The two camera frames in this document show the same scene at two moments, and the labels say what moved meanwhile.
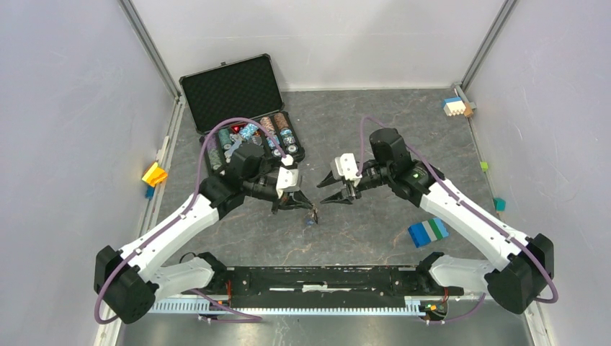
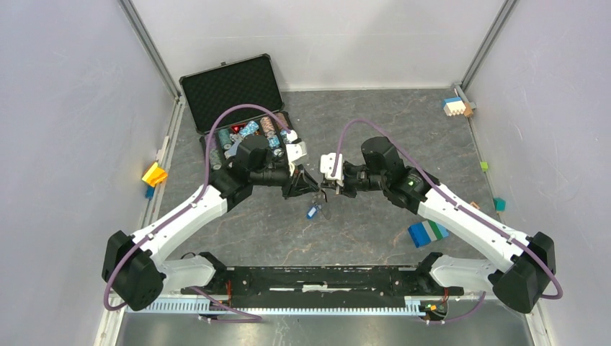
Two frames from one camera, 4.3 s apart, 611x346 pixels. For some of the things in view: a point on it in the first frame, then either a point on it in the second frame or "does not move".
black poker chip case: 244,89 does not move
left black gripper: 289,200 -> 300,183
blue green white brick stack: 429,231 does not move
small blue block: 150,192 does not move
